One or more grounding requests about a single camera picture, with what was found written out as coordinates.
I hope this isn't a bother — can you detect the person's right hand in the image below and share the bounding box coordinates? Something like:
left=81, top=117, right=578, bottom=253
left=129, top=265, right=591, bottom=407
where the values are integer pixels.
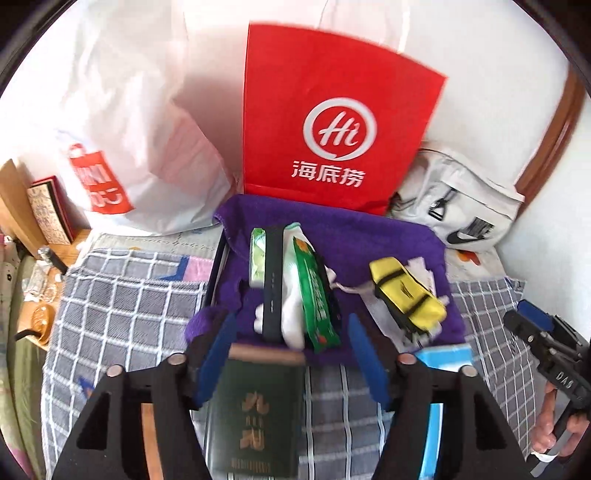
left=531, top=383, right=580, bottom=457

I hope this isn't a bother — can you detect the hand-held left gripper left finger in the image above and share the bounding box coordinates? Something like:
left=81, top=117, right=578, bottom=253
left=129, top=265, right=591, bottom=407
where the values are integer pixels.
left=51, top=311, right=238, bottom=480

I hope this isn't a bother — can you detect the patterned hardcover book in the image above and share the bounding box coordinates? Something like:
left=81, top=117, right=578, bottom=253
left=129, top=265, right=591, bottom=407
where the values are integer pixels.
left=27, top=175, right=77, bottom=245

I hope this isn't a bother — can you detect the wooden bed headboard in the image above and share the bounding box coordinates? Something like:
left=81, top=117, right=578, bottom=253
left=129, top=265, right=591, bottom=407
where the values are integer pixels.
left=0, top=159, right=47, bottom=259

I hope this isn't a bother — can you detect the amber cup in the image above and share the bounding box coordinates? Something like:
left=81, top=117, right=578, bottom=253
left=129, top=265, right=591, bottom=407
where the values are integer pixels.
left=28, top=302, right=56, bottom=344

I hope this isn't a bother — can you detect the small green tissue packet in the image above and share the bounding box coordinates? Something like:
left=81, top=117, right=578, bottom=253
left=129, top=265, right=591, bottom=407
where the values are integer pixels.
left=249, top=227, right=271, bottom=289

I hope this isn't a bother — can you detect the red paper bag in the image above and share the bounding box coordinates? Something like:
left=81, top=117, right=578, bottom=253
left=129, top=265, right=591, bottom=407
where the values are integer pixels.
left=242, top=0, right=448, bottom=217

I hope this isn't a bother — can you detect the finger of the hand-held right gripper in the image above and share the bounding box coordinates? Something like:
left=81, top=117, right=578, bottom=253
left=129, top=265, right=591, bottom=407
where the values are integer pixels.
left=503, top=310, right=552, bottom=371
left=517, top=300, right=554, bottom=334

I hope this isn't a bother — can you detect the white plastic shopping bag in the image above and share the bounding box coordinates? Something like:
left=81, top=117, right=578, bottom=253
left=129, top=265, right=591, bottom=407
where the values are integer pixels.
left=18, top=0, right=236, bottom=234

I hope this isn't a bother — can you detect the brown wooden door frame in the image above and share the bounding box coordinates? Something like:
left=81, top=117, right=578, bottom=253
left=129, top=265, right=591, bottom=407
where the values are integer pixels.
left=515, top=65, right=585, bottom=206

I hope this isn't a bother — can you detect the blue tissue pack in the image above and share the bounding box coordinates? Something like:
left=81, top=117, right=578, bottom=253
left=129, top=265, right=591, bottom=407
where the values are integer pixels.
left=413, top=345, right=472, bottom=480

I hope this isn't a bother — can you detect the white glove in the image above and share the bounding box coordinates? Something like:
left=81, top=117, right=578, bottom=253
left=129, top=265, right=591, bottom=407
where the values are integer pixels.
left=254, top=224, right=308, bottom=349

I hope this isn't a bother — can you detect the wooden nightstand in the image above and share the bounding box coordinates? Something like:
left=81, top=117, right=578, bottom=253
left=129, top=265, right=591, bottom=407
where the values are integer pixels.
left=18, top=228, right=93, bottom=347

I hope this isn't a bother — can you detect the yellow black fabric pouch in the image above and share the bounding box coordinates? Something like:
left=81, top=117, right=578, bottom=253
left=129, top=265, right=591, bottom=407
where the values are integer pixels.
left=369, top=258, right=448, bottom=333

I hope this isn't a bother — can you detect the grey checked star blanket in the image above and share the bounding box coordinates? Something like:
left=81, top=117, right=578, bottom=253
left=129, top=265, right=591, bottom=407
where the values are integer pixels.
left=41, top=249, right=550, bottom=480

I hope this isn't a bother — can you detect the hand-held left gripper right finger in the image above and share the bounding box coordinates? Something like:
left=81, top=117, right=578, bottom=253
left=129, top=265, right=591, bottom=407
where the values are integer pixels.
left=347, top=313, right=529, bottom=480

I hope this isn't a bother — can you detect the dark green tin box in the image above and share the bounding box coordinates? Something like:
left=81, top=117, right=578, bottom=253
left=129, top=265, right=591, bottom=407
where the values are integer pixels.
left=205, top=344, right=308, bottom=478

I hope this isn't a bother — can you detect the purple towel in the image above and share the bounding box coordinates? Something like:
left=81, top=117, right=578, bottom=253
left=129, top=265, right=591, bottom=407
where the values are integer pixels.
left=185, top=194, right=465, bottom=367

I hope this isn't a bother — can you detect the grey waist bag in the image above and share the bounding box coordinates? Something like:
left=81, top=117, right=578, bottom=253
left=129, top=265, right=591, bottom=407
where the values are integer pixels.
left=388, top=148, right=527, bottom=252

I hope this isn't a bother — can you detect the green snack packet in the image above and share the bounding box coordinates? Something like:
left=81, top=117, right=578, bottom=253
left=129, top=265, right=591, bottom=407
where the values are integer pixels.
left=293, top=237, right=342, bottom=354

